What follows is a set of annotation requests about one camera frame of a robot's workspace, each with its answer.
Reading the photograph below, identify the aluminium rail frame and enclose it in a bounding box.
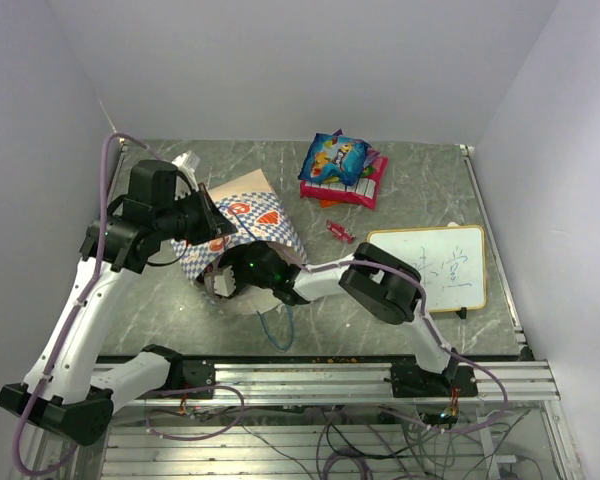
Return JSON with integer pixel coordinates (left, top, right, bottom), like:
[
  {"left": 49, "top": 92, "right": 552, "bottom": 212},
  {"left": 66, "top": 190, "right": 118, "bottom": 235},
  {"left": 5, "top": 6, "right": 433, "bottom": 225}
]
[{"left": 62, "top": 144, "right": 581, "bottom": 480}]

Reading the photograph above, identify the small red snack packet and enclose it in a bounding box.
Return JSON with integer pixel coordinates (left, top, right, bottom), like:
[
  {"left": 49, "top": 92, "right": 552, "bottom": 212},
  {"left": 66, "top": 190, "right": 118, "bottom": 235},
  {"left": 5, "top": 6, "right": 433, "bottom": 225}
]
[{"left": 326, "top": 220, "right": 355, "bottom": 244}]

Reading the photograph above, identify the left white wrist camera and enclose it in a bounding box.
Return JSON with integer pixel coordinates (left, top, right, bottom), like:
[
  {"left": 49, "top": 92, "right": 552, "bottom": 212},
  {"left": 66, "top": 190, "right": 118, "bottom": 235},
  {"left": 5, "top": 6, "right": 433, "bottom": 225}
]
[{"left": 172, "top": 150, "right": 200, "bottom": 198}]

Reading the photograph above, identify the orange snack packet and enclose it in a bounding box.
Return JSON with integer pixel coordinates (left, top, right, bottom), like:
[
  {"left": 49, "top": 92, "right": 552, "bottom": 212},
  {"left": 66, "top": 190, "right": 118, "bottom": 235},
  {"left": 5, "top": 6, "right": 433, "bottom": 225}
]
[{"left": 319, "top": 199, "right": 339, "bottom": 208}]

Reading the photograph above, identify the blue checkered paper bag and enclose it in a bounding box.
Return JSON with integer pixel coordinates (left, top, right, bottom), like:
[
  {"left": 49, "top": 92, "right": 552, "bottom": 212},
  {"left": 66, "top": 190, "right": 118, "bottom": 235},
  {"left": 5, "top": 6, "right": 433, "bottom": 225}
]
[{"left": 171, "top": 169, "right": 308, "bottom": 318}]

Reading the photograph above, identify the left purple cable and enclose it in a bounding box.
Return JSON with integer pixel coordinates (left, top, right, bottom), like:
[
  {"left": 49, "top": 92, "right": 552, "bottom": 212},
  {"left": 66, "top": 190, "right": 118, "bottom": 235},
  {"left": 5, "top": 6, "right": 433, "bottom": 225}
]
[{"left": 12, "top": 132, "right": 154, "bottom": 476}]

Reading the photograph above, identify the red white snack bag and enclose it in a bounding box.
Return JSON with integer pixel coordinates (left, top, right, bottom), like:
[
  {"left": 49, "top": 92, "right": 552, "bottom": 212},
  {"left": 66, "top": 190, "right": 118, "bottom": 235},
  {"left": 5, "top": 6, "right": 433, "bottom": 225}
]
[{"left": 300, "top": 156, "right": 388, "bottom": 210}]

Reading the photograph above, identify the small whiteboard with writing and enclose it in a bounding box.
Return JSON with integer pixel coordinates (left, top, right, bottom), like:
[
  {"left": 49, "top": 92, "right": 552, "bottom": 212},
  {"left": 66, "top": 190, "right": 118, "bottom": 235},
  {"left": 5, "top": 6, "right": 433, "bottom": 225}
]
[{"left": 367, "top": 225, "right": 487, "bottom": 313}]

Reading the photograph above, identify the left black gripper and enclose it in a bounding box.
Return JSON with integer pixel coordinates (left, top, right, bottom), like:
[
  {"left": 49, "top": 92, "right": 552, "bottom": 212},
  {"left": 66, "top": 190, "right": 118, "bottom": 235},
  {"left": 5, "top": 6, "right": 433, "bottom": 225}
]
[{"left": 156, "top": 182, "right": 239, "bottom": 246}]

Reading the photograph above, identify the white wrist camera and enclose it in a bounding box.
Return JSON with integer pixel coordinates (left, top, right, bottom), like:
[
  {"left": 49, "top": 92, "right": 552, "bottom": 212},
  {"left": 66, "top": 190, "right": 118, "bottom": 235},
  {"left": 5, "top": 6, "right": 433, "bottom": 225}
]
[
  {"left": 211, "top": 266, "right": 239, "bottom": 298},
  {"left": 172, "top": 150, "right": 200, "bottom": 198}
]

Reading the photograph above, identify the blue candy bag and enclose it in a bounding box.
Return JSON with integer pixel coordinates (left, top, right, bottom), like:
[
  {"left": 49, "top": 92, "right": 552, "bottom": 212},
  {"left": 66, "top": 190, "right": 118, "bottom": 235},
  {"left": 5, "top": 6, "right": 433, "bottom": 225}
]
[{"left": 298, "top": 133, "right": 371, "bottom": 186}]

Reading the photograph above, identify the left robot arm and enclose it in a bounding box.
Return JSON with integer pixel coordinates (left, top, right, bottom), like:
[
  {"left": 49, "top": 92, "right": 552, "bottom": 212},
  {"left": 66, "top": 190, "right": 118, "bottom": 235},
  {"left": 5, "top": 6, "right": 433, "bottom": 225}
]
[{"left": 0, "top": 160, "right": 236, "bottom": 446}]

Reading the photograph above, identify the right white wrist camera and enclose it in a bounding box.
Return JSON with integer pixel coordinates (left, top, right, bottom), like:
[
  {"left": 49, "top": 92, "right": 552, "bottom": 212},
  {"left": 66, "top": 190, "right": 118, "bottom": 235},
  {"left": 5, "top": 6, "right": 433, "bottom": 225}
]
[{"left": 211, "top": 266, "right": 239, "bottom": 298}]

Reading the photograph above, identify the green yellow candy bag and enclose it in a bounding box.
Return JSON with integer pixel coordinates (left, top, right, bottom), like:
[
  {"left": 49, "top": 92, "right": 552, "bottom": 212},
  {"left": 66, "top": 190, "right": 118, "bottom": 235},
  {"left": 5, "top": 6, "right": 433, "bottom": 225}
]
[{"left": 360, "top": 149, "right": 380, "bottom": 178}]

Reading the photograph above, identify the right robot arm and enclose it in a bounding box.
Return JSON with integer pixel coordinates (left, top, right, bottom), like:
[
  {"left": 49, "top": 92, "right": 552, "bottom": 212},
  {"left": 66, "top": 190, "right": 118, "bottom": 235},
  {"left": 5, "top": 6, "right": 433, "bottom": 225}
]
[{"left": 214, "top": 241, "right": 478, "bottom": 398}]

